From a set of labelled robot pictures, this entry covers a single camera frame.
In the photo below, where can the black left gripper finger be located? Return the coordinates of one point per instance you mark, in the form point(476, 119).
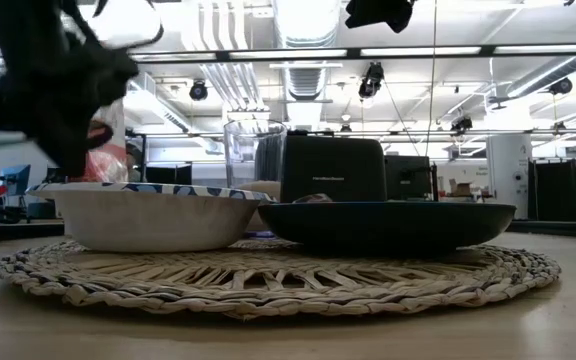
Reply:
point(68, 145)

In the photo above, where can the blue patterned paper bowl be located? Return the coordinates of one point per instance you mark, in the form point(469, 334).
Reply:
point(158, 220)

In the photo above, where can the clear glass with milk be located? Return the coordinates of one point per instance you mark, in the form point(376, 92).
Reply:
point(253, 155)

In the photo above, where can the dark green plate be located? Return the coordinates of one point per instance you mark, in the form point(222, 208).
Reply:
point(388, 225)

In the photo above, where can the computer monitor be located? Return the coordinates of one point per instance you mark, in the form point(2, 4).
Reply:
point(16, 180)

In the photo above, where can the black two-slot toaster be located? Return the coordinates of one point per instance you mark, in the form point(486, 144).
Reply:
point(333, 165)

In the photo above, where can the black background box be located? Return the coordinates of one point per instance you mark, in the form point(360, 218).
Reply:
point(410, 177)

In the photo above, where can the cardboard box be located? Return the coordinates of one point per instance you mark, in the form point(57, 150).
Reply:
point(462, 188)

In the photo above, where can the white column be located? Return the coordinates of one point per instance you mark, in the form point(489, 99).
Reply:
point(510, 175)

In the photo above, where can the round woven straw placemat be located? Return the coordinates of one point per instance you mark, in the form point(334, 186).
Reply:
point(278, 285)

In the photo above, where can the black partition panel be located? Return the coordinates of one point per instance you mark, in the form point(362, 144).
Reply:
point(568, 190)

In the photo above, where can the black ceiling camera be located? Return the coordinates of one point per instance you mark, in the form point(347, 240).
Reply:
point(371, 80)
point(198, 91)
point(461, 124)
point(560, 86)

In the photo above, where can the ceiling ventilation duct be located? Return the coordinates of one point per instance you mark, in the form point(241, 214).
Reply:
point(306, 82)

